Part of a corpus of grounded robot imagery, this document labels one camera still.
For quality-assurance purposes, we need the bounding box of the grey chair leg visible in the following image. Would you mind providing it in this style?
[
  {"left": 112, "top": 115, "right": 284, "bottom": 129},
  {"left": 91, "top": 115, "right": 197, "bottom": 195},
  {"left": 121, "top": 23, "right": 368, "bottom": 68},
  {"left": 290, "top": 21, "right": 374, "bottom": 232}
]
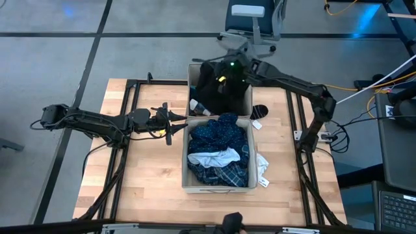
[{"left": 0, "top": 138, "right": 25, "bottom": 153}]

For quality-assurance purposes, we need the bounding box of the navy dotted shirt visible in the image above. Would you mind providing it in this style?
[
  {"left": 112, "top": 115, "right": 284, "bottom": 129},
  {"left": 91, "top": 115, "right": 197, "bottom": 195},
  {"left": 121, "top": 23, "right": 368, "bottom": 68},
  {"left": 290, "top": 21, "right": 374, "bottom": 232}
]
[{"left": 187, "top": 112, "right": 270, "bottom": 189}]

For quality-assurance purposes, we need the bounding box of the person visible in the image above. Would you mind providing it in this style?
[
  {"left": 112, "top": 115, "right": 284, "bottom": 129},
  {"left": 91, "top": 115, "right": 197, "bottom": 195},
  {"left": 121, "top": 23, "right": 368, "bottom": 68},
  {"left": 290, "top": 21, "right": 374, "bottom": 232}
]
[{"left": 222, "top": 212, "right": 248, "bottom": 234}]

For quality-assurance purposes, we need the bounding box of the black side desk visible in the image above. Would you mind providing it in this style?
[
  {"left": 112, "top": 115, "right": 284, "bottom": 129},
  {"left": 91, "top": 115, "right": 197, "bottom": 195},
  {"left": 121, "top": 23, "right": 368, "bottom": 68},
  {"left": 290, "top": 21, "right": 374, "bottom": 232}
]
[{"left": 375, "top": 92, "right": 416, "bottom": 192}]

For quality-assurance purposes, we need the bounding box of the long yellow floor cable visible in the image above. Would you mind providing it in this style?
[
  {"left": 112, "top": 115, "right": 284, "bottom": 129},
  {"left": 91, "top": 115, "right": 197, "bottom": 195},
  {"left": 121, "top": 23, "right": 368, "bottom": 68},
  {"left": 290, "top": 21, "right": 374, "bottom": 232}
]
[{"left": 321, "top": 70, "right": 416, "bottom": 111}]

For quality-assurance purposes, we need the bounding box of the short yellow cable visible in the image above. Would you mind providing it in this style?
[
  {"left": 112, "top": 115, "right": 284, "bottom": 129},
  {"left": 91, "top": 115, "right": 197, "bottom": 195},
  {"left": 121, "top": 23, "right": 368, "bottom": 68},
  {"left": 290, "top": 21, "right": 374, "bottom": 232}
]
[{"left": 324, "top": 0, "right": 358, "bottom": 16}]

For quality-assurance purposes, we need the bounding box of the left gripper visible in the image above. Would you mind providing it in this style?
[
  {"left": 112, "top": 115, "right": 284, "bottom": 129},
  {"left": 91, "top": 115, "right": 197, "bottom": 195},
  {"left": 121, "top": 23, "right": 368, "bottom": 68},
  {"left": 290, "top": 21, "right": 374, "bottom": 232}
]
[{"left": 149, "top": 102, "right": 189, "bottom": 146}]

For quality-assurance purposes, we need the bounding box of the black crossbeam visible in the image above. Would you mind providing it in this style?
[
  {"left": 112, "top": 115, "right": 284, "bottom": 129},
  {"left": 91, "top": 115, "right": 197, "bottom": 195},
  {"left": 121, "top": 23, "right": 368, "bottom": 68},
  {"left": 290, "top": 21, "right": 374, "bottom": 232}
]
[{"left": 0, "top": 219, "right": 416, "bottom": 234}]

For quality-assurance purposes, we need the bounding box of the white cable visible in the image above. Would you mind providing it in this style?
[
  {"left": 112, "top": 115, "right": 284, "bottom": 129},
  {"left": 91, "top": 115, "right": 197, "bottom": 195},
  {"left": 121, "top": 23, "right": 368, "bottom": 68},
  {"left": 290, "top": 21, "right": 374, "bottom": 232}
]
[{"left": 336, "top": 54, "right": 416, "bottom": 105}]

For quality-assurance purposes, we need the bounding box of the black aluminium table frame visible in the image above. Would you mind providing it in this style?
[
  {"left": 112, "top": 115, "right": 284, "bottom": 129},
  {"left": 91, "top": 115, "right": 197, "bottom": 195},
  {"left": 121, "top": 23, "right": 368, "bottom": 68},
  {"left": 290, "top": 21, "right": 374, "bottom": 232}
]
[{"left": 73, "top": 73, "right": 347, "bottom": 228}]

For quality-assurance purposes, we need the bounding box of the black laptop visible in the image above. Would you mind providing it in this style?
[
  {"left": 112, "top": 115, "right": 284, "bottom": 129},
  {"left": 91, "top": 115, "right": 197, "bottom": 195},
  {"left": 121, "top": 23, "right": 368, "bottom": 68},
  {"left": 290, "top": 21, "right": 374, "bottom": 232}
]
[{"left": 372, "top": 181, "right": 416, "bottom": 234}]

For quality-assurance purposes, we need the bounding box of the plain beige fabric bin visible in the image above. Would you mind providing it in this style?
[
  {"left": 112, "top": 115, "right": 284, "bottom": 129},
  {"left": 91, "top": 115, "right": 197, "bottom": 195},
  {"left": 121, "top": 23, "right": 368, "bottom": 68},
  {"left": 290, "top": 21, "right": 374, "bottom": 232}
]
[{"left": 187, "top": 62, "right": 254, "bottom": 118}]

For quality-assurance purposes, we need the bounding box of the beige fabric bin with handle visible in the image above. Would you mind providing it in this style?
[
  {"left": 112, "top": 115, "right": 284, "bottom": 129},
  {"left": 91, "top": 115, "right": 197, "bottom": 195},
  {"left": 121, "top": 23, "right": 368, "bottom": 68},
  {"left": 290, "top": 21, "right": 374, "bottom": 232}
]
[{"left": 181, "top": 116, "right": 259, "bottom": 195}]

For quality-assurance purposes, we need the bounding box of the grey office chair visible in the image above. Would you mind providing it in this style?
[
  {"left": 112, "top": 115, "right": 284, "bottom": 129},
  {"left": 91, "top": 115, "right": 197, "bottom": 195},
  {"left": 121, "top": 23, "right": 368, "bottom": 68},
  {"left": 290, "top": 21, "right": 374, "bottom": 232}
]
[{"left": 216, "top": 0, "right": 289, "bottom": 62}]

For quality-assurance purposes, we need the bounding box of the black bulky device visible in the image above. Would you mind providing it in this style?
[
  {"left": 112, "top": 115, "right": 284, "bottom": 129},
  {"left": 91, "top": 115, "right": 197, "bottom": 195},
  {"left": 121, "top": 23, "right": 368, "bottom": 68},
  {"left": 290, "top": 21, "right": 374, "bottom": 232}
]
[{"left": 386, "top": 87, "right": 416, "bottom": 129}]

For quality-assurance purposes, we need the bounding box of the blue plaid shirt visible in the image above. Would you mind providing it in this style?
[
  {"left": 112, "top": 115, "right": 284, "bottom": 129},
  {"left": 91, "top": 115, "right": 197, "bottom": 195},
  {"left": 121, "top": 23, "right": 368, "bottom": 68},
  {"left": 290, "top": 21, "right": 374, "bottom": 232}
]
[{"left": 187, "top": 161, "right": 250, "bottom": 189}]

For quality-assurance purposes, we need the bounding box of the black desk frame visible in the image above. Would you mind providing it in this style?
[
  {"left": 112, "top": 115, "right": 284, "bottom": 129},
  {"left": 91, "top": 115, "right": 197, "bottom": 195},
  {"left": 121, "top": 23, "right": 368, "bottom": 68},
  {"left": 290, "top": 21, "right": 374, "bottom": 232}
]
[{"left": 383, "top": 0, "right": 416, "bottom": 58}]

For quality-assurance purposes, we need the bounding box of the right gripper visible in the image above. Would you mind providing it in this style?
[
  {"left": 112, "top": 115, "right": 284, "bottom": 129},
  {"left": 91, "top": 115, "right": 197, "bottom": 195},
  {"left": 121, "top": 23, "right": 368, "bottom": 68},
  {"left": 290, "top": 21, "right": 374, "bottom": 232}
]
[{"left": 216, "top": 53, "right": 251, "bottom": 95}]

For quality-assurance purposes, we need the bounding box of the black garment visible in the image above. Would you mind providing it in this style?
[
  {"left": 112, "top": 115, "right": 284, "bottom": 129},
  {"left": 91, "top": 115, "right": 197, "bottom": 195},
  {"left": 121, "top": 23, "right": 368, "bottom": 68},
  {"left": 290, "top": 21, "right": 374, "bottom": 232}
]
[{"left": 196, "top": 61, "right": 253, "bottom": 117}]

